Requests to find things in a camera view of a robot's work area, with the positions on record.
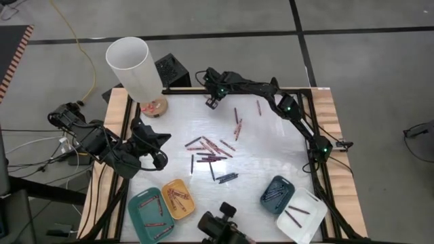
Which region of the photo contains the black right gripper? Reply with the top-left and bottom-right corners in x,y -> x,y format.
202,66 -> 232,110

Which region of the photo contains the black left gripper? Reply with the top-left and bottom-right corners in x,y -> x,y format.
130,117 -> 172,172

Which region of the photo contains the teal green plastic tray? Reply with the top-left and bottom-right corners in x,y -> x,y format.
127,186 -> 176,244

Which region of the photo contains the yellow plastic tray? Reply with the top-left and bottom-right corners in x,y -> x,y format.
161,178 -> 196,220

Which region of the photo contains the pile of crayons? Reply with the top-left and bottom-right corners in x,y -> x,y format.
203,140 -> 222,155

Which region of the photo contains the black perforated box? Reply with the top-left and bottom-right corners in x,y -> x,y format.
154,53 -> 193,89

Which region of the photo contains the black power adapter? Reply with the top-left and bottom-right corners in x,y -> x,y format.
66,154 -> 94,167

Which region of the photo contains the white shade table lamp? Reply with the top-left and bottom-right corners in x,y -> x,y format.
105,36 -> 169,119

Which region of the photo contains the dark blue plastic tray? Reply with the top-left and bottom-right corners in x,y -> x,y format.
259,174 -> 296,216

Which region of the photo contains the white plastic tray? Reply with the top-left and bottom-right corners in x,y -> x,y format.
275,186 -> 329,244

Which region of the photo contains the black mat striped edge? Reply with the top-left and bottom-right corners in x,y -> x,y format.
0,24 -> 35,104

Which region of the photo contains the yellow cable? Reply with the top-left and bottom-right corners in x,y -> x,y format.
48,0 -> 98,102

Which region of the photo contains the black camera device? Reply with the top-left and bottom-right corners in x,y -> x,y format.
197,201 -> 257,244

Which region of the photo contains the white cable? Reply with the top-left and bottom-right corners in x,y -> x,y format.
5,136 -> 68,155

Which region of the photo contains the thin black cable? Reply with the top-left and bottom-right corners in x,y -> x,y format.
0,128 -> 57,134

